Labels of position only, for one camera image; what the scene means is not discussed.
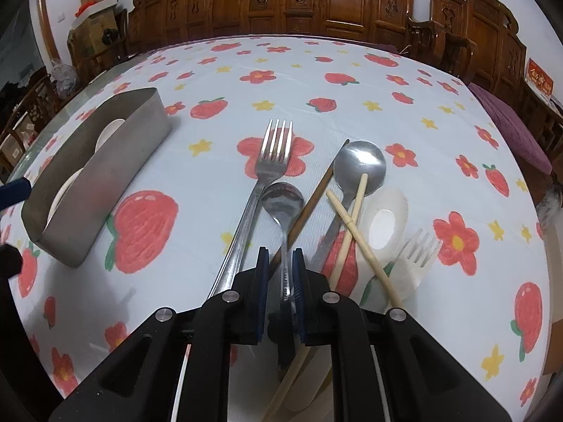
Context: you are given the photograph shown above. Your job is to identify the light bamboo chopstick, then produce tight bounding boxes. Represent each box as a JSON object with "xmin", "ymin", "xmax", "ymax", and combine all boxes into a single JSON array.
[
  {"xmin": 329, "ymin": 173, "xmax": 368, "ymax": 290},
  {"xmin": 325, "ymin": 190, "xmax": 405, "ymax": 309}
]

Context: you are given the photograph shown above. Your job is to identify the white plastic fork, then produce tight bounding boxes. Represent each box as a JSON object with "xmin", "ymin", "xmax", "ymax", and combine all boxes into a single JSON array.
[{"xmin": 384, "ymin": 229, "xmax": 441, "ymax": 301}]

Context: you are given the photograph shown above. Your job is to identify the white plastic soup spoon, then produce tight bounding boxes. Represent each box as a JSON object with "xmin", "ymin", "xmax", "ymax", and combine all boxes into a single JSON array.
[{"xmin": 356, "ymin": 186, "xmax": 409, "ymax": 313}]

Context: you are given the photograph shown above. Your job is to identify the small stainless steel spoon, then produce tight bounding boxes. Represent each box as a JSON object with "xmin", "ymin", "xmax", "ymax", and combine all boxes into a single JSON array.
[{"xmin": 261, "ymin": 182, "xmax": 304, "ymax": 302}]

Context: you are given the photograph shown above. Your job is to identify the dark brown wooden chopstick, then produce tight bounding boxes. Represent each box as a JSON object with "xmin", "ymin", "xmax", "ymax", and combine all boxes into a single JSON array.
[{"xmin": 268, "ymin": 159, "xmax": 335, "ymax": 279}]

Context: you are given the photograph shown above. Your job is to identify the large stainless steel spoon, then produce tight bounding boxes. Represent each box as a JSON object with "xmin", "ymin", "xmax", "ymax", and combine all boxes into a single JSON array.
[{"xmin": 308, "ymin": 141, "xmax": 386, "ymax": 273}]

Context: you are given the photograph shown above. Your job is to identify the stainless steel fork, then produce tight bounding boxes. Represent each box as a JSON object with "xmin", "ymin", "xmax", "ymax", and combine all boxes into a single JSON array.
[{"xmin": 208, "ymin": 120, "xmax": 293, "ymax": 298}]

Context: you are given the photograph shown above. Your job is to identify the stainless steel utensil tray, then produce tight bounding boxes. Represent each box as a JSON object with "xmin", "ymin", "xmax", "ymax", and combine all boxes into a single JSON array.
[{"xmin": 21, "ymin": 88, "xmax": 172, "ymax": 268}]

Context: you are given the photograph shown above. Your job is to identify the white plastic bag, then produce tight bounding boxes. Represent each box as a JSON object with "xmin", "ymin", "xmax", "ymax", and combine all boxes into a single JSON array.
[{"xmin": 51, "ymin": 59, "xmax": 80, "ymax": 99}]

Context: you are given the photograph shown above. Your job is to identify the floral strawberry tablecloth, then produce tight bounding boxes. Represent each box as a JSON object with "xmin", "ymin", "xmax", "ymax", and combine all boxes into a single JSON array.
[{"xmin": 1, "ymin": 37, "xmax": 551, "ymax": 421}]

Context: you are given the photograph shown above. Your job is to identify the stacked cardboard boxes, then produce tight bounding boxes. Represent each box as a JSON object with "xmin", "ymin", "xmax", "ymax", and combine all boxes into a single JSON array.
[{"xmin": 67, "ymin": 0, "xmax": 119, "ymax": 67}]

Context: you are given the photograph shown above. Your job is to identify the carved wooden bench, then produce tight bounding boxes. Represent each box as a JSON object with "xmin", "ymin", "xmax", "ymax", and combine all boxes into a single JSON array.
[{"xmin": 128, "ymin": 0, "xmax": 414, "ymax": 51}]

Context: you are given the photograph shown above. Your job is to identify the carved wooden armchair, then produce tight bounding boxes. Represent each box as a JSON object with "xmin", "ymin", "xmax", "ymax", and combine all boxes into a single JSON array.
[{"xmin": 406, "ymin": 0, "xmax": 526, "ymax": 105}]

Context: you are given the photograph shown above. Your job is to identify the red gift box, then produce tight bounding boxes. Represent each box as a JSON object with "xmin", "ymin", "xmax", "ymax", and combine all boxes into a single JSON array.
[{"xmin": 525, "ymin": 58, "xmax": 553, "ymax": 101}]

